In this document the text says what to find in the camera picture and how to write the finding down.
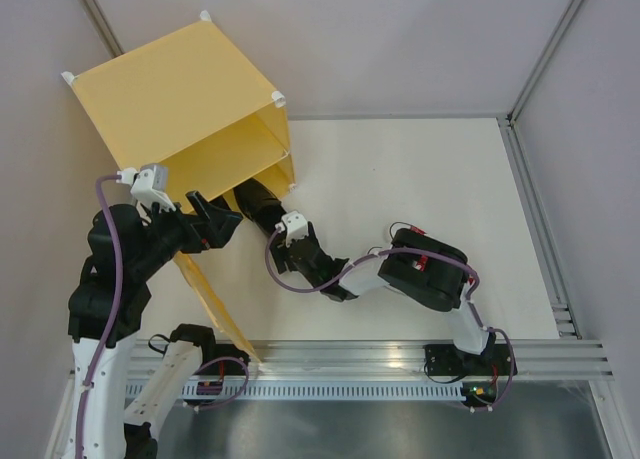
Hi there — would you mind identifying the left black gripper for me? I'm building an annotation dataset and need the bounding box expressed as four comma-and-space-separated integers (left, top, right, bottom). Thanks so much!
131, 188, 242, 277

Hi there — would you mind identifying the yellow cabinet door panel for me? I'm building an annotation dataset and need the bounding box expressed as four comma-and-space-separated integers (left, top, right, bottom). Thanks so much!
173, 252, 261, 363

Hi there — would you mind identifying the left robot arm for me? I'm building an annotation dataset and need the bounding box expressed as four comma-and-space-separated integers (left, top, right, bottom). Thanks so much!
63, 191, 242, 458

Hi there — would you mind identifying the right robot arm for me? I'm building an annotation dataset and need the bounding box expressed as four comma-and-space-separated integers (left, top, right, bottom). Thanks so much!
265, 221, 496, 374

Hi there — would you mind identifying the yellow shoe cabinet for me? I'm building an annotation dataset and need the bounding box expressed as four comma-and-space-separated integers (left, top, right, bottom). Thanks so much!
62, 12, 296, 212

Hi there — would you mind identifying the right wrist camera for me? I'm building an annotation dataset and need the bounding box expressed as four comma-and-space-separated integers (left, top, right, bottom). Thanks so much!
276, 211, 309, 247

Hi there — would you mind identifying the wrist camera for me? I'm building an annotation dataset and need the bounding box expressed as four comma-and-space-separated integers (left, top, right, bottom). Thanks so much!
276, 211, 309, 247
116, 163, 176, 211

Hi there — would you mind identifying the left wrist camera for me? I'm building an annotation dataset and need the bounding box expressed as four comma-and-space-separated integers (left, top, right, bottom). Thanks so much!
116, 163, 176, 211

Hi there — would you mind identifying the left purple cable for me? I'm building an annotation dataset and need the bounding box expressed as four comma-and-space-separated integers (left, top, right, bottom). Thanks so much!
72, 174, 125, 459

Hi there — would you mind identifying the white slotted cable duct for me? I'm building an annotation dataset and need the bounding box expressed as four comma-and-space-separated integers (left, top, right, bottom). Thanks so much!
125, 379, 465, 402

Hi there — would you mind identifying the aluminium frame post left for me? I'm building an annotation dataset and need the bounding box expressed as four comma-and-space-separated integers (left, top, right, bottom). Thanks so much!
78, 0, 125, 57

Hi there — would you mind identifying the aluminium frame post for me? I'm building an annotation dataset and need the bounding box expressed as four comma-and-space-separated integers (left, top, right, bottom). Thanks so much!
78, 0, 125, 57
505, 0, 587, 128

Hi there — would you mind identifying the aluminium front rail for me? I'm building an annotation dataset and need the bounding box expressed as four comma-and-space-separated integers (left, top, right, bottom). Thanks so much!
119, 339, 616, 380

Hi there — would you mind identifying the aluminium frame post right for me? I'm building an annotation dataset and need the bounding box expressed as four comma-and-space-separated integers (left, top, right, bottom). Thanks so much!
505, 0, 587, 128

